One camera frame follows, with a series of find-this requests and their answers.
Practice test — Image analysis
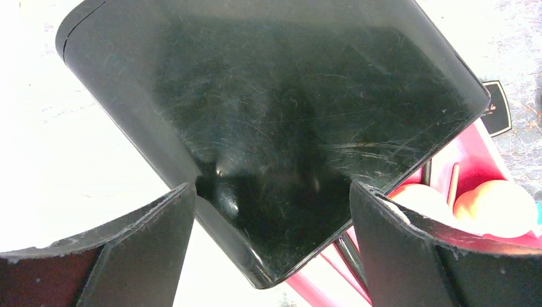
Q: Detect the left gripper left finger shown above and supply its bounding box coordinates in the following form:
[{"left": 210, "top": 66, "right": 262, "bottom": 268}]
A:
[{"left": 1, "top": 184, "right": 196, "bottom": 306}]

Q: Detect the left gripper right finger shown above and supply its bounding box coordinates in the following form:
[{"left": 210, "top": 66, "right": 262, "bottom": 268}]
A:
[{"left": 350, "top": 182, "right": 541, "bottom": 306}]

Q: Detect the pink top drawer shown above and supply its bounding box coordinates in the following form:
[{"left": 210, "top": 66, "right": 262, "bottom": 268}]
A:
[{"left": 288, "top": 120, "right": 541, "bottom": 306}]

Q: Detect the beige makeup sponge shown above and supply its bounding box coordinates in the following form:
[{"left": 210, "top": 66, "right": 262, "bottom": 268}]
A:
[{"left": 453, "top": 180, "right": 538, "bottom": 239}]

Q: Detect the black makeup organizer box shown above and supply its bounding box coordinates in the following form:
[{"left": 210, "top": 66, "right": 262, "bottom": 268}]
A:
[{"left": 56, "top": 0, "right": 490, "bottom": 289}]

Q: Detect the round wooden disc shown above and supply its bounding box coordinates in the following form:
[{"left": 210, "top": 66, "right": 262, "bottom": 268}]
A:
[{"left": 388, "top": 184, "right": 453, "bottom": 223}]

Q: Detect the black makeup brush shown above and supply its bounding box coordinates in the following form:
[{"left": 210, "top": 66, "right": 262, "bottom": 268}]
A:
[{"left": 333, "top": 232, "right": 368, "bottom": 294}]

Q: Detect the orange thin stick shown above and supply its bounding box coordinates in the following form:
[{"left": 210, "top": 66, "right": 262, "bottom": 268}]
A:
[{"left": 447, "top": 163, "right": 460, "bottom": 210}]

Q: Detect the black compact case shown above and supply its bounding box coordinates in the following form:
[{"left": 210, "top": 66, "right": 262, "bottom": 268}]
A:
[{"left": 481, "top": 81, "right": 513, "bottom": 138}]

